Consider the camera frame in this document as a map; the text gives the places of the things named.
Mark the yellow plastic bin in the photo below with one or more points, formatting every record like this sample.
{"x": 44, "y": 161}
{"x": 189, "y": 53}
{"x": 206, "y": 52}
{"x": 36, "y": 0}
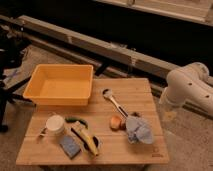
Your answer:
{"x": 60, "y": 84}

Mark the wooden block eraser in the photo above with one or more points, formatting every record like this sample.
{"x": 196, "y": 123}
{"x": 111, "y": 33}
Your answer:
{"x": 80, "y": 129}

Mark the black tripod stand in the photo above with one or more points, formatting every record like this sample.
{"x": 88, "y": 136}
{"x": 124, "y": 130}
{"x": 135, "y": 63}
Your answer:
{"x": 11, "y": 57}

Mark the small metal clip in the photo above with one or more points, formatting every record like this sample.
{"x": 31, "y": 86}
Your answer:
{"x": 42, "y": 133}

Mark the orange peach fruit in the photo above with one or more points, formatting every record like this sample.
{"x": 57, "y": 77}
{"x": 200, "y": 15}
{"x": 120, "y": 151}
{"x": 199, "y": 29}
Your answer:
{"x": 115, "y": 123}

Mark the green cucumber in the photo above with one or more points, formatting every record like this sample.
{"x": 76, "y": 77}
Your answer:
{"x": 75, "y": 119}

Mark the white round container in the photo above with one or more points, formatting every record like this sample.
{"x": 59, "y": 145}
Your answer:
{"x": 55, "y": 124}

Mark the crumpled blue cloth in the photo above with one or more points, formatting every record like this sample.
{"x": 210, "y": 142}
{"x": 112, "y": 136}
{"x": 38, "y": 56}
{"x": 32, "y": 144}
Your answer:
{"x": 138, "y": 130}

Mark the yellow banana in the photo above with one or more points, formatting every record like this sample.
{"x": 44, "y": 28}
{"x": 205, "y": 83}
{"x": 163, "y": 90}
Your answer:
{"x": 87, "y": 136}

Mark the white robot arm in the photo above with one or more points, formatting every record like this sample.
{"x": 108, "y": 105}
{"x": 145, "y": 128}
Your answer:
{"x": 189, "y": 82}

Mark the blue sponge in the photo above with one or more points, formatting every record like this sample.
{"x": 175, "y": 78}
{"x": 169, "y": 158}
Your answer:
{"x": 70, "y": 147}

